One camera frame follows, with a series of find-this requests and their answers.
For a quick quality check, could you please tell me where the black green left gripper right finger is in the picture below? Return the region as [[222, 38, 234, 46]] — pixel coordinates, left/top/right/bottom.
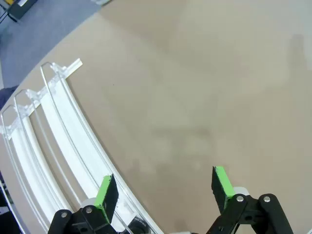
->
[[207, 166, 295, 234]]

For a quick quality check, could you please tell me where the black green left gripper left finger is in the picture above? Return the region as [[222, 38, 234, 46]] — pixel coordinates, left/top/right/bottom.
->
[[47, 173, 120, 234]]

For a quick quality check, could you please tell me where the clear white can dispenser rack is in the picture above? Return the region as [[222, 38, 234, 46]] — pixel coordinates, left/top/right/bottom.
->
[[0, 58, 164, 234]]

